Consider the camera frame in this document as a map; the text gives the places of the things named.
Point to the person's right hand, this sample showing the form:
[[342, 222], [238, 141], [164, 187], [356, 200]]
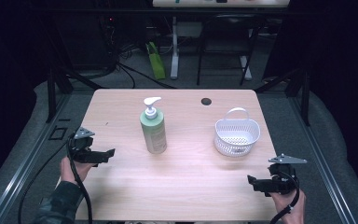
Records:
[[287, 202]]

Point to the black equipment cabinet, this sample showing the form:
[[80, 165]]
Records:
[[80, 40]]

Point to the green pump bottle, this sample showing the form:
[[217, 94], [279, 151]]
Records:
[[154, 133]]

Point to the black table grommet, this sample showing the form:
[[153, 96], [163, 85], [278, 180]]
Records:
[[206, 101]]

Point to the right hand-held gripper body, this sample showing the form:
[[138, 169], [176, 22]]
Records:
[[281, 182]]

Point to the green bag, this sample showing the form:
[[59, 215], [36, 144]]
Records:
[[156, 60]]

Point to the aluminium floor rail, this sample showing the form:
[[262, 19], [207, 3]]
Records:
[[320, 161], [28, 161]]

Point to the white desk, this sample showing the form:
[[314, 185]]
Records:
[[175, 56]]

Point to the person's left hand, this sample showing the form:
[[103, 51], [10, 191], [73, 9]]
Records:
[[66, 171]]

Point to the black chair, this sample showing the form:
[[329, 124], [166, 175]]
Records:
[[227, 31]]

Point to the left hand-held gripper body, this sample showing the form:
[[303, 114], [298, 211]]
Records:
[[80, 151]]

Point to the black metal stand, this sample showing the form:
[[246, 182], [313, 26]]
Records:
[[51, 93], [305, 96]]

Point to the white plastic basket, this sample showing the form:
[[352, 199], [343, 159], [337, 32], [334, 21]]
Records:
[[236, 137]]

